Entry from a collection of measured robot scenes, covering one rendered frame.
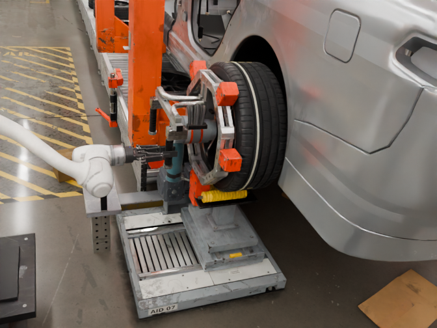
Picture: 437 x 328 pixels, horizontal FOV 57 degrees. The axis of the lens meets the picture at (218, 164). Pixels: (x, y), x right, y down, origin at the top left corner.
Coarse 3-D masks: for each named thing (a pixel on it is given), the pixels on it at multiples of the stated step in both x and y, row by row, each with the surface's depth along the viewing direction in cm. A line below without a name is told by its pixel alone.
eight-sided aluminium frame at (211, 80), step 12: (204, 72) 196; (192, 84) 210; (216, 84) 184; (216, 108) 181; (228, 108) 181; (228, 120) 180; (228, 132) 178; (228, 144) 182; (192, 156) 224; (216, 156) 186; (192, 168) 222; (204, 168) 216; (216, 168) 187; (204, 180) 206; (216, 180) 201
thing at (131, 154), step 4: (124, 148) 175; (128, 148) 175; (132, 148) 176; (136, 148) 181; (128, 152) 174; (132, 152) 175; (136, 152) 178; (128, 156) 174; (132, 156) 175; (136, 156) 175; (140, 156) 176; (144, 156) 178; (128, 160) 175; (132, 160) 176
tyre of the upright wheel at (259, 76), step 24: (216, 72) 200; (240, 72) 188; (264, 72) 192; (240, 96) 178; (264, 96) 182; (240, 120) 178; (264, 120) 180; (240, 144) 180; (264, 144) 182; (264, 168) 188
